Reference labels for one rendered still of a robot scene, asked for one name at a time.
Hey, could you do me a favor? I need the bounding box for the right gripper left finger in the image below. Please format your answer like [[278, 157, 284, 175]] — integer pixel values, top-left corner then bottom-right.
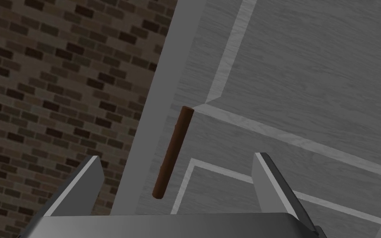
[[31, 155, 105, 219]]

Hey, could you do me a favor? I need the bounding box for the grey panelled door leaf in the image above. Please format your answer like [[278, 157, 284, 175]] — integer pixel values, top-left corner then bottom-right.
[[134, 0, 381, 238]]

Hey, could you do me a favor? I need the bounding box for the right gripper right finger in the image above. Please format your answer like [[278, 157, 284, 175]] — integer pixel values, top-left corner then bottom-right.
[[251, 152, 317, 229]]

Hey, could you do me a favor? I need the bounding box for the brown bar door handle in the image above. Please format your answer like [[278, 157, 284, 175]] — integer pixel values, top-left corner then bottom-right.
[[152, 105, 195, 200]]

